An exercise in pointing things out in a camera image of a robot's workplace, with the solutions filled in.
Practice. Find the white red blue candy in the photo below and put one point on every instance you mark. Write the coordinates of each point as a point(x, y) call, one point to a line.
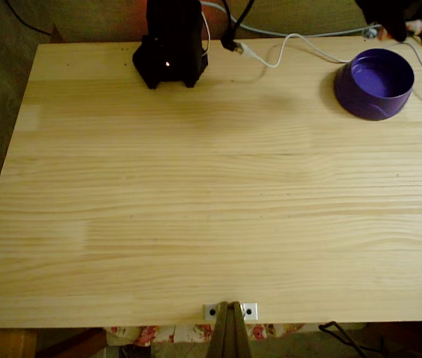
point(421, 25)

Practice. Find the purple plastic bowl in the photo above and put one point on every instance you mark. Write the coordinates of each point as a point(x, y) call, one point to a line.
point(373, 85)

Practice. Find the floral patterned cloth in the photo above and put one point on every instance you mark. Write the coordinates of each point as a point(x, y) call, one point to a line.
point(151, 333)

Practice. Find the metal bracket with screws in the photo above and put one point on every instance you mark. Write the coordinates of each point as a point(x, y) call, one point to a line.
point(250, 311)

